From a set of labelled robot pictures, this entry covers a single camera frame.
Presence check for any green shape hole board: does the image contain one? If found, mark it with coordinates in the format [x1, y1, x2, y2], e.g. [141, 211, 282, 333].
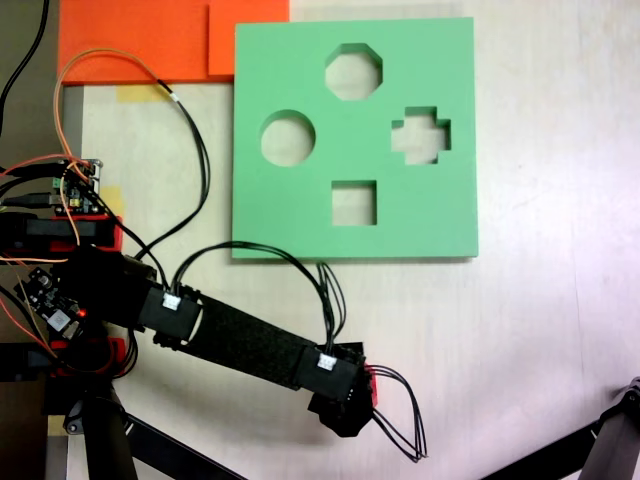
[230, 17, 480, 262]

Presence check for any orange block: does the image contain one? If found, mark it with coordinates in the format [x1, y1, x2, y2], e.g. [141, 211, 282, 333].
[57, 0, 291, 85]

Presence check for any notched black stack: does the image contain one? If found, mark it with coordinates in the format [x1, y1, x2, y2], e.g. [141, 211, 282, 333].
[479, 375, 640, 480]

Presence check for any red base clamp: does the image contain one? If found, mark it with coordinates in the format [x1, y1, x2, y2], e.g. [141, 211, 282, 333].
[51, 214, 125, 252]

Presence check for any yellow tape piece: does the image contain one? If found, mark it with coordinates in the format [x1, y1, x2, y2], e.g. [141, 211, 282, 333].
[102, 186, 126, 217]
[116, 84, 165, 104]

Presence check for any black motor driver board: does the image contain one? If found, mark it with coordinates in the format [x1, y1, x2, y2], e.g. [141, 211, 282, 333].
[18, 267, 87, 342]

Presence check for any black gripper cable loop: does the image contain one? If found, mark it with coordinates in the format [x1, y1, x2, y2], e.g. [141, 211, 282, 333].
[368, 364, 429, 462]

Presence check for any black arm motor cable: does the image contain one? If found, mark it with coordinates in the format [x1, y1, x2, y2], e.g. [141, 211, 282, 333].
[171, 241, 348, 359]

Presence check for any long black cable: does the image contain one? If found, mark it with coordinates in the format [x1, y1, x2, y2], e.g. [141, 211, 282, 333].
[132, 79, 212, 296]

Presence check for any circuit board with wires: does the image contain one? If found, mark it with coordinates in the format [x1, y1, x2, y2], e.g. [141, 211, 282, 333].
[48, 158, 105, 220]

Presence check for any long orange wire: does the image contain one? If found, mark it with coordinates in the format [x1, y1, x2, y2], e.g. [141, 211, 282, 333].
[53, 47, 175, 247]

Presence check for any thick black cable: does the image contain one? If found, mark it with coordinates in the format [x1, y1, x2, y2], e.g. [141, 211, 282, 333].
[0, 0, 51, 137]

